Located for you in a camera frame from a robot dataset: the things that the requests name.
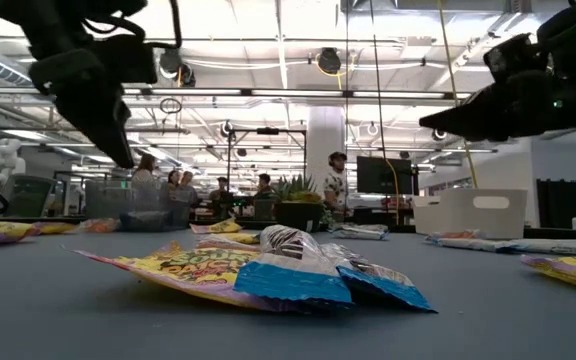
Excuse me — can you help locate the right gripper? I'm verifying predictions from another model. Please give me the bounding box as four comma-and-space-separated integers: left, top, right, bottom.
418, 64, 576, 144

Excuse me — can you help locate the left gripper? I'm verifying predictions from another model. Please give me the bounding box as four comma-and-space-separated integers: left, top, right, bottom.
27, 29, 137, 170

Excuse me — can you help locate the red gummy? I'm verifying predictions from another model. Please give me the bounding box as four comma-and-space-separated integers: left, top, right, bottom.
78, 217, 122, 234
424, 228, 485, 241

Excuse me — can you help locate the dark translucent plastic bin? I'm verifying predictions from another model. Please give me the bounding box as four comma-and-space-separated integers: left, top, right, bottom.
84, 178, 193, 233

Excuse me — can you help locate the grey green chair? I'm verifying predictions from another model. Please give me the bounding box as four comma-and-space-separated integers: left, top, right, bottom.
0, 173, 58, 219

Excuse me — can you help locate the white robot figure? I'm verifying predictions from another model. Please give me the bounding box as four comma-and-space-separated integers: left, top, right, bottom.
0, 138, 27, 189

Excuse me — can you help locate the dark cabinet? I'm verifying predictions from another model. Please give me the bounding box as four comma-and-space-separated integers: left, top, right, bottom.
535, 178, 576, 229

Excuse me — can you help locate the black monitor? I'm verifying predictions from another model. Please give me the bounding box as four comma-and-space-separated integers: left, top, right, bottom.
356, 155, 415, 196

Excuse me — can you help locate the potted succulent plant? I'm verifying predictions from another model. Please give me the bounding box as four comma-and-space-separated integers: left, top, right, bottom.
267, 173, 337, 234

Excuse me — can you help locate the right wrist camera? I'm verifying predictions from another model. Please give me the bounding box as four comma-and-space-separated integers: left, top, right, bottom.
482, 32, 557, 86

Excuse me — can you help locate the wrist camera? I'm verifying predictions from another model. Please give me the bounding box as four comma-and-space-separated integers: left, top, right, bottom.
482, 32, 557, 86
95, 33, 160, 85

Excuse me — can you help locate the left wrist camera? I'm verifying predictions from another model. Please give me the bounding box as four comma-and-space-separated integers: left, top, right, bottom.
95, 33, 160, 85

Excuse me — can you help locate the yellow hanging cable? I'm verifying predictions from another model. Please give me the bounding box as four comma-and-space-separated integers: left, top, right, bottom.
435, 0, 480, 190

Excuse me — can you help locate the black ceiling cord reel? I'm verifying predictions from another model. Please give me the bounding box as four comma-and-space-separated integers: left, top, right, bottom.
159, 48, 197, 89
315, 46, 344, 76

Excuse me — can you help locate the white plastic bin with handles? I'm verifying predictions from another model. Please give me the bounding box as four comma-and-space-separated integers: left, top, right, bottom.
411, 187, 529, 240

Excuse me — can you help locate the black hanging cable with coil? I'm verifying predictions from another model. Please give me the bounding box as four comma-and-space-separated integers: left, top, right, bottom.
369, 0, 392, 229

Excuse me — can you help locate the black frame stand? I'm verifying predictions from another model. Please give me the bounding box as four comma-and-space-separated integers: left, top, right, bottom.
225, 126, 309, 194

